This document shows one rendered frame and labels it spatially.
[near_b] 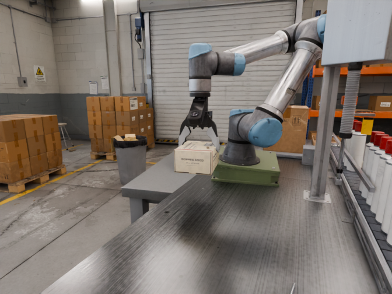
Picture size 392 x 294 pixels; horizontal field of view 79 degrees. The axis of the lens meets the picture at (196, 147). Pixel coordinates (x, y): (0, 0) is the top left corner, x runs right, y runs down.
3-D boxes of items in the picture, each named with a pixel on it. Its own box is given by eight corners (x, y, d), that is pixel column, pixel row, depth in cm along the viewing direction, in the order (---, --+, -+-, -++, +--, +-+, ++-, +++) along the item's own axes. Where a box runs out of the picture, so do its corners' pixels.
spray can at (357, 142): (361, 173, 98) (370, 123, 93) (347, 171, 100) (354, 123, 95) (359, 170, 102) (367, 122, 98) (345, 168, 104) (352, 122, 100)
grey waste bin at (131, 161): (140, 188, 307) (137, 142, 293) (110, 185, 317) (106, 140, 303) (153, 177, 347) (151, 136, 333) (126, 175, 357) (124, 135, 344)
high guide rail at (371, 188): (373, 192, 62) (374, 188, 62) (368, 192, 63) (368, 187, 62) (331, 132, 158) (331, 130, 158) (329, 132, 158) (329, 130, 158)
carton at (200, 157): (211, 175, 75) (211, 152, 73) (174, 172, 78) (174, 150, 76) (219, 161, 90) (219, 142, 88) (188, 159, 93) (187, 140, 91)
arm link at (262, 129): (251, 144, 103) (321, 32, 98) (272, 156, 89) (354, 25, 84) (231, 132, 98) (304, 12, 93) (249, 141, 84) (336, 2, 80)
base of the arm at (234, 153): (252, 166, 100) (255, 143, 97) (218, 160, 106) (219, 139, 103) (258, 156, 113) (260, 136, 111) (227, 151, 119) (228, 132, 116)
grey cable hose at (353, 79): (353, 139, 67) (364, 61, 63) (338, 138, 69) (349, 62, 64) (350, 137, 71) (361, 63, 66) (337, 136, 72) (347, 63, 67)
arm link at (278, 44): (296, 22, 105) (195, 54, 95) (315, 16, 95) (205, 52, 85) (299, 49, 109) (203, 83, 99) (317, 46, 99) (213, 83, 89)
